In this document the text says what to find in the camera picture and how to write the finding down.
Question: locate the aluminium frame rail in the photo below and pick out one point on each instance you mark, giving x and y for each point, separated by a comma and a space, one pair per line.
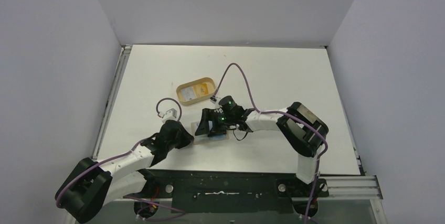
118, 75

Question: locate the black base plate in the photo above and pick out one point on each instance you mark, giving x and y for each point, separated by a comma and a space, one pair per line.
229, 192

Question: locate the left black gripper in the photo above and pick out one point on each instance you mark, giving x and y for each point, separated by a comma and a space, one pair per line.
187, 138

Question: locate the beige card holder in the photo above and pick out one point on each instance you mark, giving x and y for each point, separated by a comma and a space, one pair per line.
204, 139

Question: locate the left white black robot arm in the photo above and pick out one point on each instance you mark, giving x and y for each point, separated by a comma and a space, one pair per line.
93, 184

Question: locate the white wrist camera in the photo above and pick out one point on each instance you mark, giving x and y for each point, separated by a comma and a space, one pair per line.
171, 114
215, 100

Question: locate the gold card in tray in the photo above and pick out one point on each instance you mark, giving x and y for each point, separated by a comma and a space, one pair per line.
201, 89

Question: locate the oval beige tray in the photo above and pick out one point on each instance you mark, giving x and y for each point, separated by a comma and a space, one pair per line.
211, 87

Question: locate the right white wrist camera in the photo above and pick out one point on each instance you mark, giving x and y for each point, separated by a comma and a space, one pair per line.
215, 100

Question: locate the silver credit card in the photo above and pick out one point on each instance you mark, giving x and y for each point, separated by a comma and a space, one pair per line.
196, 126

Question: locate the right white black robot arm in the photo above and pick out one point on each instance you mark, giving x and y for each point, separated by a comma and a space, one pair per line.
304, 131

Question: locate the silver card in tray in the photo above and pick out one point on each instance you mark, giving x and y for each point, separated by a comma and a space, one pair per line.
188, 93

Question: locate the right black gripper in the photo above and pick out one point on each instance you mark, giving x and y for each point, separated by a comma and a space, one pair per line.
209, 121

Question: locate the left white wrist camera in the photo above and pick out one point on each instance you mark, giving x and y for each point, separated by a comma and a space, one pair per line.
171, 114

